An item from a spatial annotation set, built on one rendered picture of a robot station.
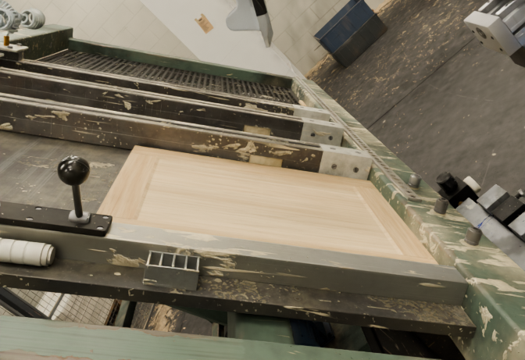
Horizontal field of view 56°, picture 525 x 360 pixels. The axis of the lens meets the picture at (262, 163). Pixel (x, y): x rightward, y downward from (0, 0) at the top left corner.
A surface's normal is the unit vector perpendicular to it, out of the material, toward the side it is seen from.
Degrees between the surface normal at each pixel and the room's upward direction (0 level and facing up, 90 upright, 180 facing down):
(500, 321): 35
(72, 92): 90
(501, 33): 90
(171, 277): 89
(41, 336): 55
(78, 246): 90
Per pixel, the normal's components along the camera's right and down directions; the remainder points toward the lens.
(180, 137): 0.08, 0.32
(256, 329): 0.18, -0.94
